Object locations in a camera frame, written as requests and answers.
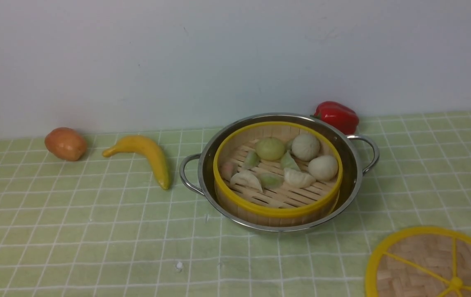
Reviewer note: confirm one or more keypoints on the yellow-rimmed bamboo steamer basket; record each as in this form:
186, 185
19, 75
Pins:
285, 206

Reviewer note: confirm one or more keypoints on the yellow bamboo steamer lid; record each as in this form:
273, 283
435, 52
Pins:
420, 262

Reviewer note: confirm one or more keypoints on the stainless steel pot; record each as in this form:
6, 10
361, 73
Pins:
358, 154

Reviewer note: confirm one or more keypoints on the pale dumpling at left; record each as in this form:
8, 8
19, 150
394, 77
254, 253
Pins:
248, 179

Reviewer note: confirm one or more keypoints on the pale green round bun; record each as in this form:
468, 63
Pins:
270, 148

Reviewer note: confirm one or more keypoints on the green dumpling near front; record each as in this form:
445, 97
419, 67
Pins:
270, 180

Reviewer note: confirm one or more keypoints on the green dumpling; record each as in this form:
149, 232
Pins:
288, 162
270, 180

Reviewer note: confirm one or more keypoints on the white dumpling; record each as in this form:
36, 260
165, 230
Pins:
297, 179

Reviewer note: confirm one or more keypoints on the white round bun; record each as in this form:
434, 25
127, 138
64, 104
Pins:
305, 147

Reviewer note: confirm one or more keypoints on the white smooth bun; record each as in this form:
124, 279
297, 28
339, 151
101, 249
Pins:
323, 168

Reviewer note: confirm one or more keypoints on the yellow banana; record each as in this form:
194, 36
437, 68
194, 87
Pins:
148, 148

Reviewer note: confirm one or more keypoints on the red bell pepper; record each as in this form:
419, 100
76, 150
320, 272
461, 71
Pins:
337, 115

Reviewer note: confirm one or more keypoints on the green checked tablecloth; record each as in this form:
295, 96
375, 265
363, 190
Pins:
103, 228

